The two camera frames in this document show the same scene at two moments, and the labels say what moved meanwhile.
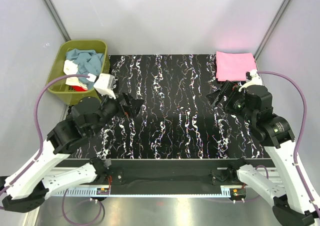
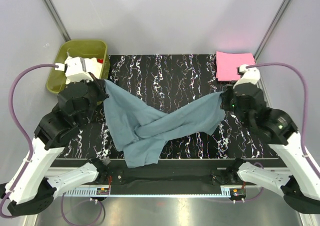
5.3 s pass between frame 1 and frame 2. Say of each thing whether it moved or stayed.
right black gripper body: stayed
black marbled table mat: stayed
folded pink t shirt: stayed
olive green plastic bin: stayed
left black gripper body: moved
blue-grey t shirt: moved
